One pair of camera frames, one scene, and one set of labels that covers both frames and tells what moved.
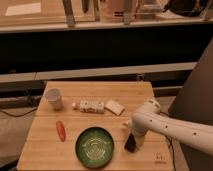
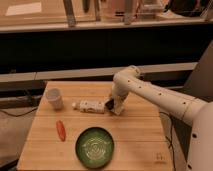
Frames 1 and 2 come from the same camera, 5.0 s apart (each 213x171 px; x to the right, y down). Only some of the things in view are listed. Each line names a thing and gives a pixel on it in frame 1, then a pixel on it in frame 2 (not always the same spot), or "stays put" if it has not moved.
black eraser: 131,143 -> 110,103
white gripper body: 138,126 -> 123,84
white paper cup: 54,98 stays put
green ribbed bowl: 94,147 stays put
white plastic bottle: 89,106 stays put
